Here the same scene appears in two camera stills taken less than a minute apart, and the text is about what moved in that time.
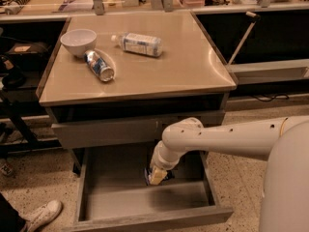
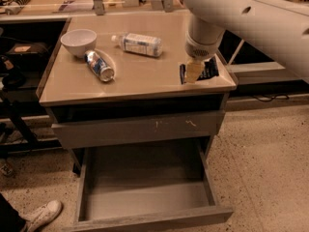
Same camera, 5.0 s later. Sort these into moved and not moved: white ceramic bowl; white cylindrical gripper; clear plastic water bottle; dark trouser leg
Moved: white cylindrical gripper
Not moved: white ceramic bowl; clear plastic water bottle; dark trouser leg
